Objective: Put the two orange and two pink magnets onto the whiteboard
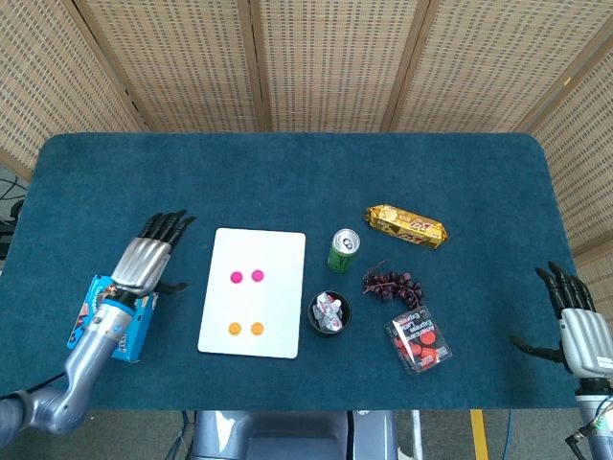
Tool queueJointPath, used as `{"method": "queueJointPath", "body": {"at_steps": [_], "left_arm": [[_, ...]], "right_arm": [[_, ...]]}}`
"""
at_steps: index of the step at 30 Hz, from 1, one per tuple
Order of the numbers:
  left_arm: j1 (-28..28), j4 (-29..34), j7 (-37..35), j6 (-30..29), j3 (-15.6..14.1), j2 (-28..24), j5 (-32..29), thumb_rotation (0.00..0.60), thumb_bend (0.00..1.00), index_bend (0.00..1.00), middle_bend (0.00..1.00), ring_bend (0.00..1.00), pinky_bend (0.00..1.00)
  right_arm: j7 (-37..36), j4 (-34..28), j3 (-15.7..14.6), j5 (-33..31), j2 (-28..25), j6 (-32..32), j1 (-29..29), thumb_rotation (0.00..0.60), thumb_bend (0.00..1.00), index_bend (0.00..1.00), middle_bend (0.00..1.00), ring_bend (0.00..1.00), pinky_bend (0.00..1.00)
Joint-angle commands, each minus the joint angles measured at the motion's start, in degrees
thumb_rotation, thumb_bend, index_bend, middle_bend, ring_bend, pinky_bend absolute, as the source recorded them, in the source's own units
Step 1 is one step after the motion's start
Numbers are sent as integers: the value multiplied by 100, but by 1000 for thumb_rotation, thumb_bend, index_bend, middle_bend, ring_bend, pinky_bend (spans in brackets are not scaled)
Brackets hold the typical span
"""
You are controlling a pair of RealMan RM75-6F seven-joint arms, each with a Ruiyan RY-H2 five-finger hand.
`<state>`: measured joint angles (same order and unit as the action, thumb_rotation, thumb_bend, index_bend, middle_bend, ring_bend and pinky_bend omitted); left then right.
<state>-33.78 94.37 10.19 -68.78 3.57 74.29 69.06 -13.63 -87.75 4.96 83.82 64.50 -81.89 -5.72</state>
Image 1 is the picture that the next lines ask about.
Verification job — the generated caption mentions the blue cookie box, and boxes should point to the blue cookie box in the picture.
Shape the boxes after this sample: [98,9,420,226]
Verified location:
[66,273,160,363]

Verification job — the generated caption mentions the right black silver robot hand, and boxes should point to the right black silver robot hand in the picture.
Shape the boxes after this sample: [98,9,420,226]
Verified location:
[509,261,613,380]

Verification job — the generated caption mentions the black mesh cup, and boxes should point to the black mesh cup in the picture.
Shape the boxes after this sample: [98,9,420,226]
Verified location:
[307,289,353,338]

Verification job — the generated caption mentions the gold biscuit pack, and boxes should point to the gold biscuit pack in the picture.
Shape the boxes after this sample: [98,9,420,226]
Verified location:
[366,204,450,250]

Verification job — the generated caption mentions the white magnetic board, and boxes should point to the white magnetic board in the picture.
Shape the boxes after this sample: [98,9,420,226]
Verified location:
[197,227,307,359]

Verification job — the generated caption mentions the black floor cables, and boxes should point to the black floor cables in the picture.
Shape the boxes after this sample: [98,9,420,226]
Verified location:
[0,174,30,236]

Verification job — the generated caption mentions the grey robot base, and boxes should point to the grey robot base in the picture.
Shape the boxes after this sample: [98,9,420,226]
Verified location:
[191,410,398,460]

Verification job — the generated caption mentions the dark red grape bunch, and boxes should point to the dark red grape bunch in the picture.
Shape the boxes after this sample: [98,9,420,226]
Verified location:
[362,259,425,309]

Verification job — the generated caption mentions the woven folding screen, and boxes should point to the woven folding screen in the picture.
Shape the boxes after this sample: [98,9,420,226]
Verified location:
[0,0,613,255]

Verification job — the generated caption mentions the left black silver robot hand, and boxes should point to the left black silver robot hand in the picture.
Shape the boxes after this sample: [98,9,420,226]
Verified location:
[109,209,197,301]

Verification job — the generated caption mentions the black plug cable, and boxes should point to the black plug cable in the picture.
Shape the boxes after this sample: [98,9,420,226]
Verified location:
[564,428,588,454]

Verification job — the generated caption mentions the clear coffee capsule box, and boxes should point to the clear coffee capsule box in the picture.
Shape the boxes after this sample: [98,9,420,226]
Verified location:
[384,305,453,375]

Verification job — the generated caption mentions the green energy drink can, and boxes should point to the green energy drink can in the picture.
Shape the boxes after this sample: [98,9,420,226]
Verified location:
[327,228,362,275]

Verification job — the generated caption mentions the white table leg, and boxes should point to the white table leg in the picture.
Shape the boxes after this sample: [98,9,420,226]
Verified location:
[410,410,425,460]

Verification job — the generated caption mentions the silver spouted jelly pouch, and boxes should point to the silver spouted jelly pouch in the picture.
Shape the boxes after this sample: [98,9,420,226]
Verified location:
[312,291,345,334]

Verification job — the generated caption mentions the blue felt table cover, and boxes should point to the blue felt table cover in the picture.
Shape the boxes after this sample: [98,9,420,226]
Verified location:
[0,132,579,412]

